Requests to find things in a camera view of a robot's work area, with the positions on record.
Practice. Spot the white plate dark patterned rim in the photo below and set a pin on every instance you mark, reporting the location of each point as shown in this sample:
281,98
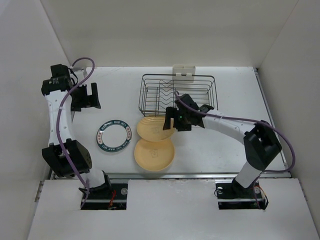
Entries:
113,136

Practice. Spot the grey wire dish rack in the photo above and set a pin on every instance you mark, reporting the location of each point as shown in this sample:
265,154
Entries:
157,92

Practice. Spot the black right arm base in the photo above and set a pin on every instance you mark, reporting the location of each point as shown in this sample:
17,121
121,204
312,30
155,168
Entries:
231,196

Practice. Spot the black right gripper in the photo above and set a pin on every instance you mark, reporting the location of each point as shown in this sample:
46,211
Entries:
171,112

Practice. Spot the white plastic cutlery holder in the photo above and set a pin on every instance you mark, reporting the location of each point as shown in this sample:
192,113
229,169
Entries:
182,72

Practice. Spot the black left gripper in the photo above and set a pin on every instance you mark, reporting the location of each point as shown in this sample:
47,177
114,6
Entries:
88,101

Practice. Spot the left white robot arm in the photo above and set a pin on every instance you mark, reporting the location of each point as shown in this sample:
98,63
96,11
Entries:
64,154

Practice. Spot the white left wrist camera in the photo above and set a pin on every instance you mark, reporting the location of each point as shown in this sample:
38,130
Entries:
80,72

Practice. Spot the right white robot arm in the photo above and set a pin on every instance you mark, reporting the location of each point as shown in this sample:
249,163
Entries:
260,142

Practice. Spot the aluminium table edge rail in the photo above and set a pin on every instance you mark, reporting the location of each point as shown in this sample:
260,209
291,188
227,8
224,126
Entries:
125,91

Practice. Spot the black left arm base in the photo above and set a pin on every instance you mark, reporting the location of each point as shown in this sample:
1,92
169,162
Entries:
104,197

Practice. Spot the yellow shallow plate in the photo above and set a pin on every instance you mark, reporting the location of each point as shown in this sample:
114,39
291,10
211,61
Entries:
154,156

